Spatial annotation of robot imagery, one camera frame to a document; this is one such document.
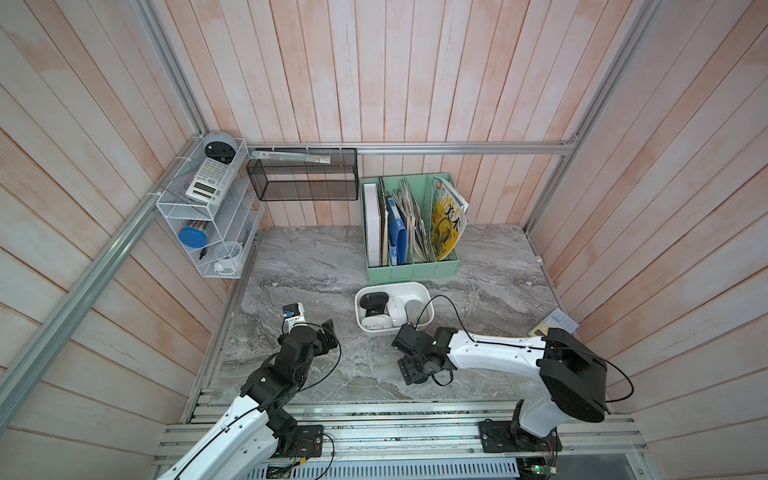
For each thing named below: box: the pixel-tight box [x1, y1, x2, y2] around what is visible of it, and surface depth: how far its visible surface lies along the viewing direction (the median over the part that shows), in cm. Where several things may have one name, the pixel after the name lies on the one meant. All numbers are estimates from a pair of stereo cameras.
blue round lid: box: [178, 227, 209, 248], surface depth 79 cm
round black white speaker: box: [203, 132, 237, 164], surface depth 83 cm
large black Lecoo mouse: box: [359, 292, 389, 317], surface depth 97 cm
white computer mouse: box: [361, 296, 407, 330], surface depth 95 cm
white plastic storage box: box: [354, 282, 435, 336], surface depth 97 cm
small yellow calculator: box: [528, 307, 580, 337], surface depth 95 cm
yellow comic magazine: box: [431, 176, 469, 261], surface depth 103 cm
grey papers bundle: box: [391, 179, 430, 264], surface depth 100 cm
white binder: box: [364, 183, 381, 268], surface depth 95 cm
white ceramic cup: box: [213, 241, 243, 275], surface depth 92 cm
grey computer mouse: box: [404, 299, 425, 326], surface depth 97 cm
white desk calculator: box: [185, 157, 235, 204], surface depth 79 cm
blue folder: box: [387, 196, 407, 266], surface depth 97 cm
